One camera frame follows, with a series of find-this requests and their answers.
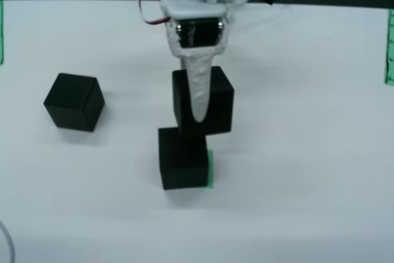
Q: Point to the green striped square sheet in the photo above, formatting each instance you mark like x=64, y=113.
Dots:
x=210, y=170

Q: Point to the green paper strip with arrows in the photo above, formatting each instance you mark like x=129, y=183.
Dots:
x=390, y=47

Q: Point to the black plastic cube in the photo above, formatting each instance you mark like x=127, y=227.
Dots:
x=74, y=103
x=181, y=167
x=218, y=106

